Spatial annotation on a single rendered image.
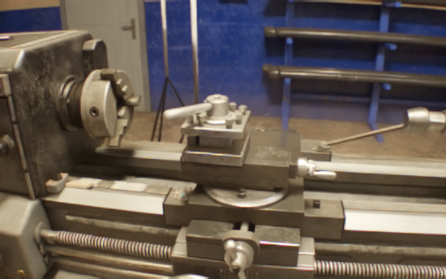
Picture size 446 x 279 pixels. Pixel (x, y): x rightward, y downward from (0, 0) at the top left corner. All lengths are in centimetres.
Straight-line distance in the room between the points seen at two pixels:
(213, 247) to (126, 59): 378
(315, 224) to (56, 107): 94
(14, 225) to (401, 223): 123
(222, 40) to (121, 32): 121
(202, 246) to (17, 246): 65
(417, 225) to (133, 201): 89
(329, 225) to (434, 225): 33
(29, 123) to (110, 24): 345
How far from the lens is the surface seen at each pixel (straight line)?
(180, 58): 440
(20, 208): 136
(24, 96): 123
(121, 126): 130
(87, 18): 475
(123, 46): 458
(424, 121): 126
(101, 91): 125
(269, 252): 99
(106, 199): 126
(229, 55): 427
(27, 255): 137
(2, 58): 126
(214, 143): 101
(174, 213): 114
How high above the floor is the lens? 149
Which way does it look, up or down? 23 degrees down
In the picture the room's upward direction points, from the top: straight up
